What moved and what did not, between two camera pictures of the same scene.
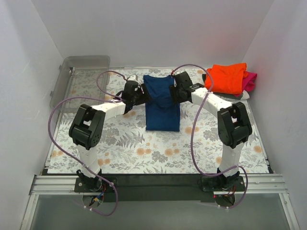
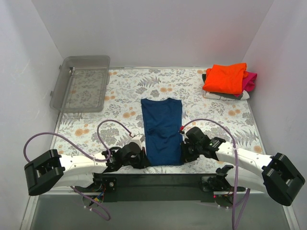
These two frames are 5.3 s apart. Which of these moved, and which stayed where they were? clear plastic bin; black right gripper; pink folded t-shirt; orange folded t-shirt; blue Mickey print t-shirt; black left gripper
Moved: blue Mickey print t-shirt; black left gripper; black right gripper
Stayed: clear plastic bin; orange folded t-shirt; pink folded t-shirt
